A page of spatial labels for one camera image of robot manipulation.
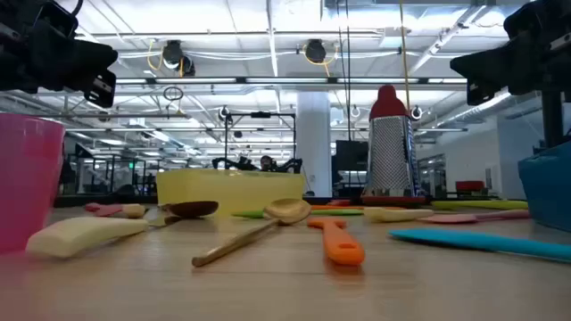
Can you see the long orange silicone spatula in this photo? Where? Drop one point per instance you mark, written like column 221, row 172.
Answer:
column 341, row 247

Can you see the black background screen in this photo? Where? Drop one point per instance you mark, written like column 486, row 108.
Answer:
column 350, row 156

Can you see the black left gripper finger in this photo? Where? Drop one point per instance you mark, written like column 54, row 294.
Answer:
column 89, row 60

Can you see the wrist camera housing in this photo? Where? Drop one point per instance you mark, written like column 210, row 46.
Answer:
column 526, row 15
column 55, row 22

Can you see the green silicone spatula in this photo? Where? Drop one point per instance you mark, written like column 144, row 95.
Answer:
column 339, row 212

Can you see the red background seat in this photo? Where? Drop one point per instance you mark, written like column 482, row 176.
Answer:
column 469, row 186

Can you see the red silicone spatula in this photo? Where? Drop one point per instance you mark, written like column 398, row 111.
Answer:
column 105, row 209

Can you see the left wrist camera housing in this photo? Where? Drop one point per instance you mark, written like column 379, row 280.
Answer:
column 55, row 22

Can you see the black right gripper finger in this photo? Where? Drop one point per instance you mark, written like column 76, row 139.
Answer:
column 486, row 62

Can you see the red silicone spoon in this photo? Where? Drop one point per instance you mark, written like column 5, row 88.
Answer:
column 339, row 203

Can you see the person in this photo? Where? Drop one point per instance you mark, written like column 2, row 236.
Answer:
column 266, row 162

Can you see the black background robot arm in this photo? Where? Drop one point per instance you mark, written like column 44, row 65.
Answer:
column 285, row 166

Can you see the light green silicone spoon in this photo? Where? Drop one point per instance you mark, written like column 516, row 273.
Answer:
column 482, row 205

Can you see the blue plastic tray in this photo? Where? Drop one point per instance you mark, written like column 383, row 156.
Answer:
column 548, row 187

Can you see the blue silicone spatula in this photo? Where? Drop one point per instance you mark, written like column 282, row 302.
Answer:
column 468, row 241

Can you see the dark wooden spoon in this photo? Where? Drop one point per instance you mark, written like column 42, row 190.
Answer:
column 194, row 208

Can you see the right wrist camera housing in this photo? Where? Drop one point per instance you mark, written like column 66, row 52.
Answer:
column 526, row 15

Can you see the red-pink translucent plastic tray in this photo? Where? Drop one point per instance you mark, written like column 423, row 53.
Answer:
column 27, row 178

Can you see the silver ventilation duct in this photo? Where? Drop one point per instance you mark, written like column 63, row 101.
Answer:
column 482, row 109

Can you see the white room column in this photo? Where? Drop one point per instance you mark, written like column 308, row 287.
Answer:
column 314, row 142

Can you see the yellow translucent plastic tray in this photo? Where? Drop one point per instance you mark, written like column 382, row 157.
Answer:
column 232, row 187

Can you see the pink silicone spatula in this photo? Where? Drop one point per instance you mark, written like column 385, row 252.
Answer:
column 446, row 218

